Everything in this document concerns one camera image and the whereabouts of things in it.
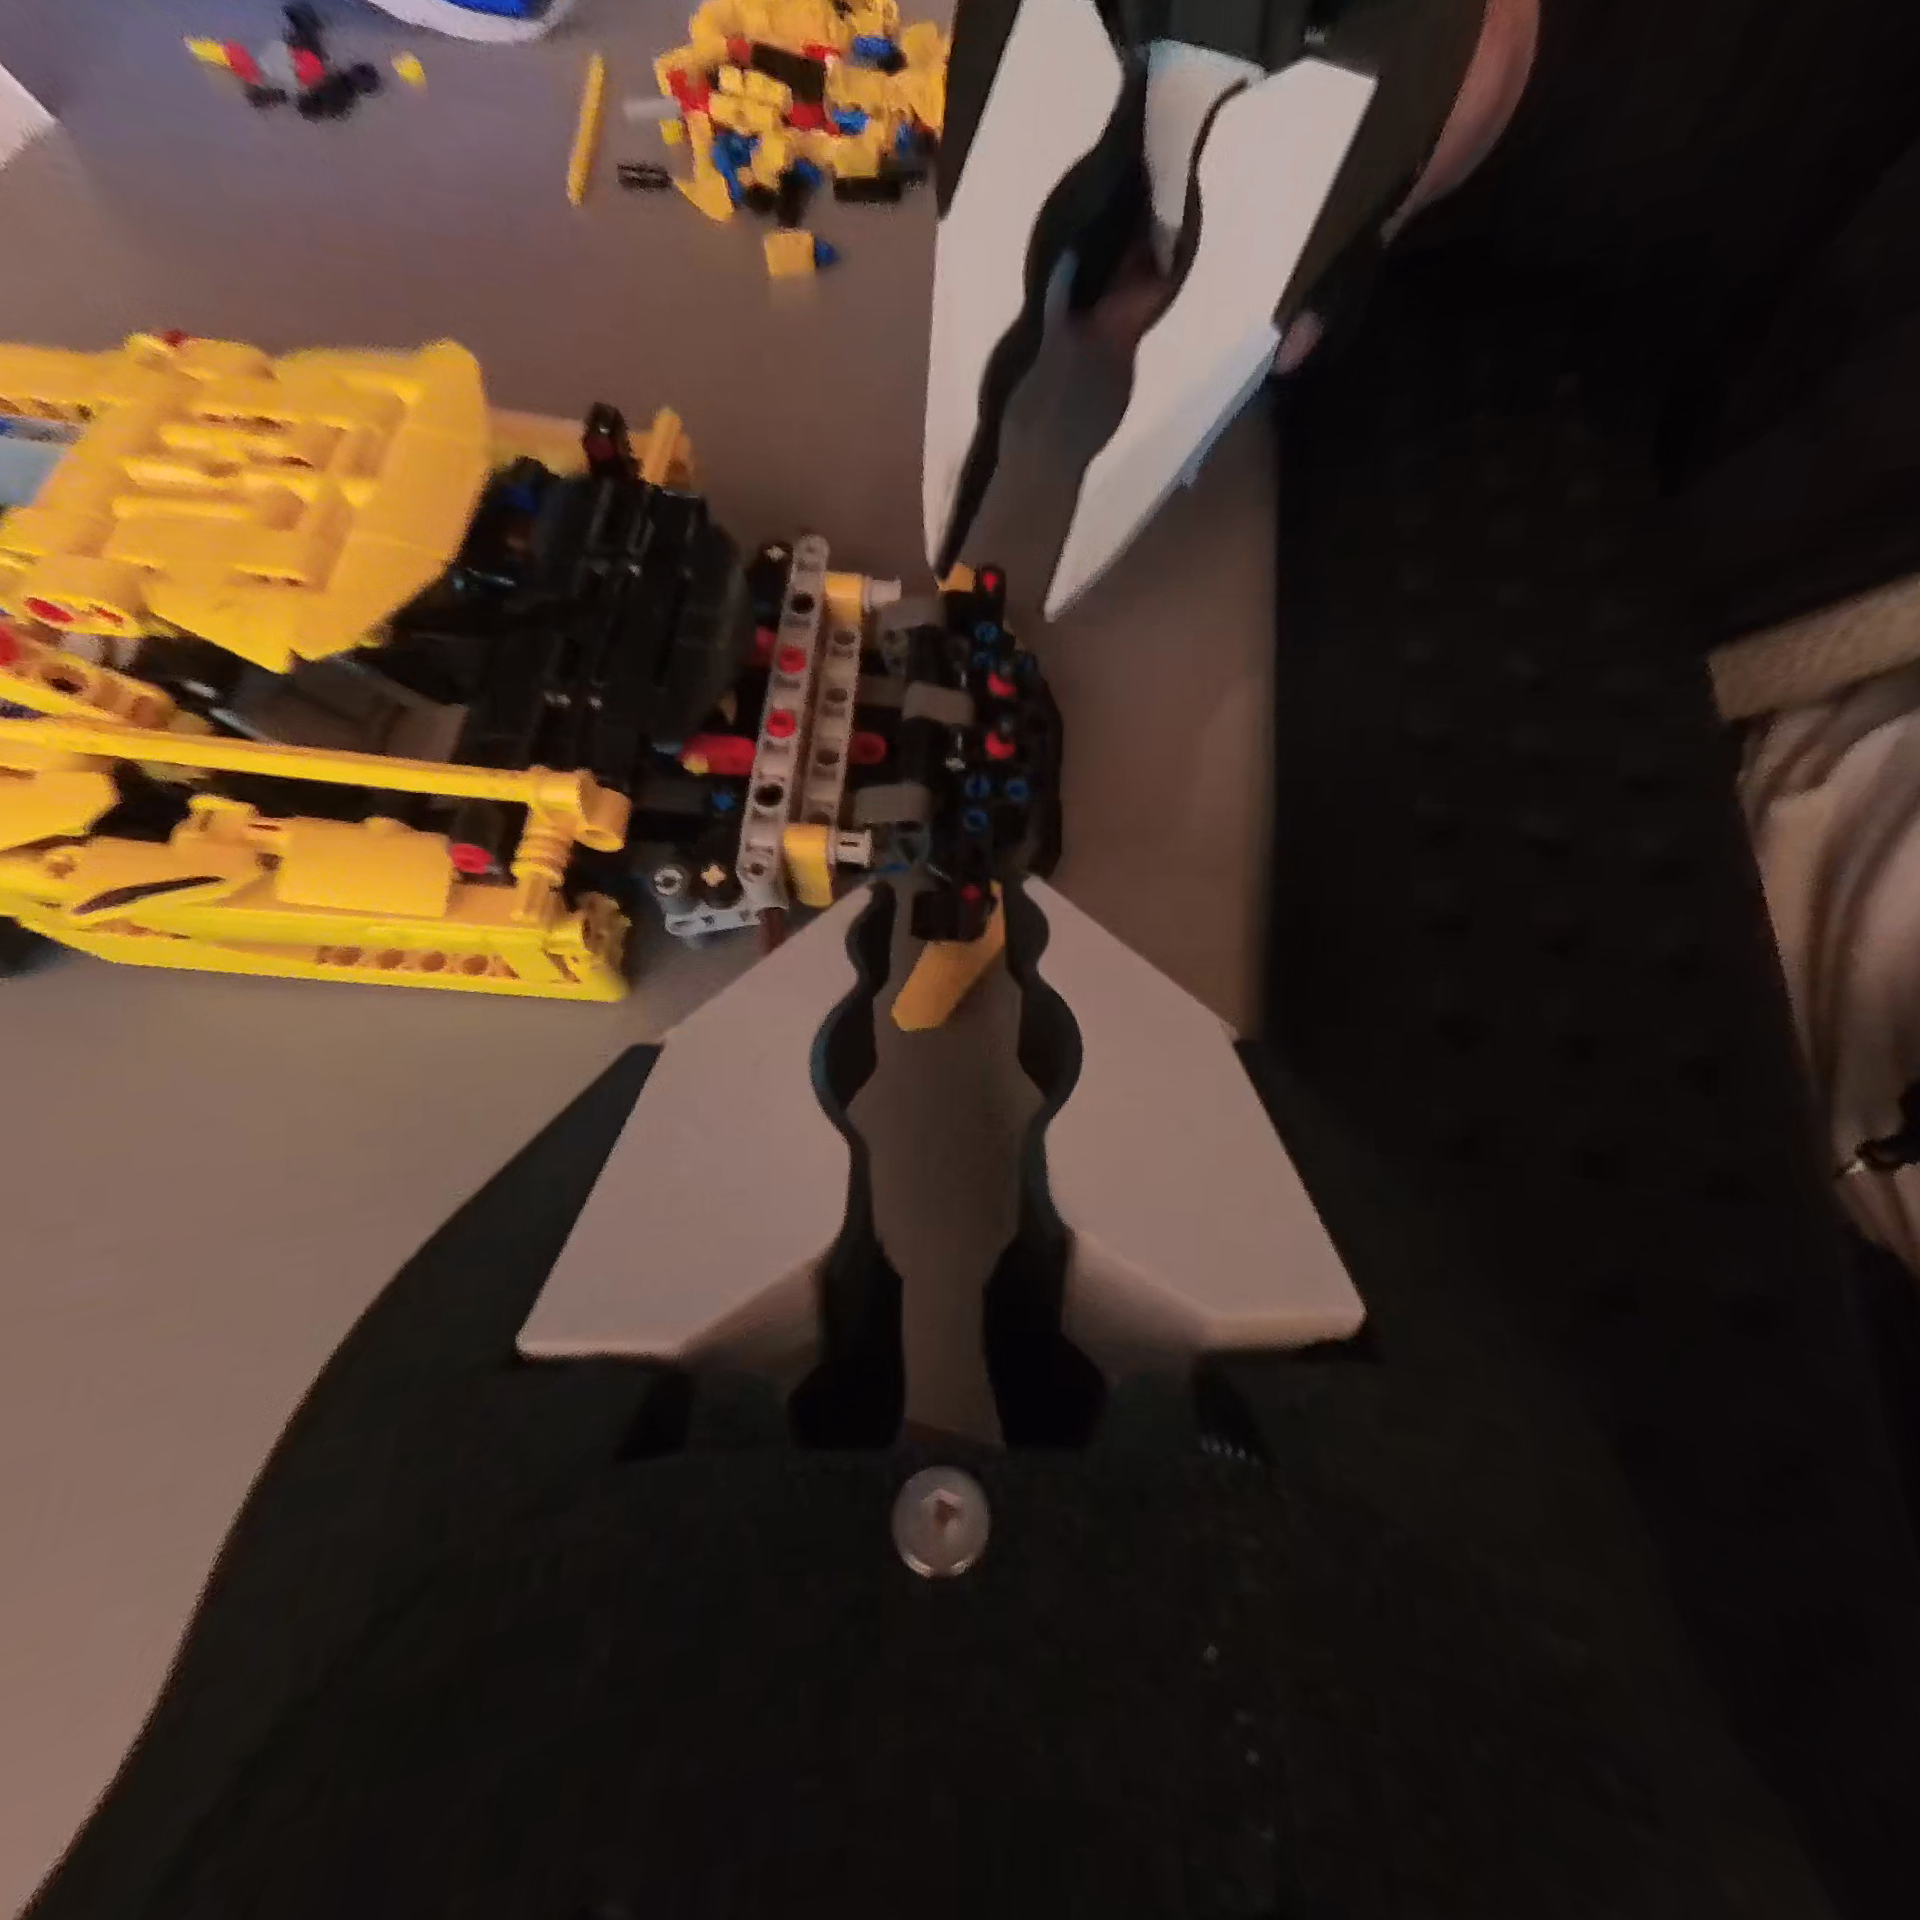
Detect person's right hand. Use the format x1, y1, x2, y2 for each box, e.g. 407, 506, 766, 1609
1270, 0, 1549, 376

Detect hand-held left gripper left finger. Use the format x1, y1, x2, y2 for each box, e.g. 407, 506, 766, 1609
513, 882, 905, 1451

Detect pile of small toy bricks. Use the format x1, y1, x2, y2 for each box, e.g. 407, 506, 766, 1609
622, 0, 953, 227

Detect blue fabric bag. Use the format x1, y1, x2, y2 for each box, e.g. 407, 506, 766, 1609
358, 0, 576, 44

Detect small heap of black bricks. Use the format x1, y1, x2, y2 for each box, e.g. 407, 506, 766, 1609
183, 0, 429, 121

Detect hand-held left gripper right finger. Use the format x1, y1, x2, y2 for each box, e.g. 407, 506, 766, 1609
982, 874, 1368, 1451

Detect yellow toy brick car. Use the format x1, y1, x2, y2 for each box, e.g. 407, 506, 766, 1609
0, 330, 1070, 1039

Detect person's pale trousers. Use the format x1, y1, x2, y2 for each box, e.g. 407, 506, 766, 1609
1710, 576, 1920, 1291

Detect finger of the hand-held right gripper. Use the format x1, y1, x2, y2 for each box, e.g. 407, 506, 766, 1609
919, 0, 1150, 571
1040, 59, 1383, 624

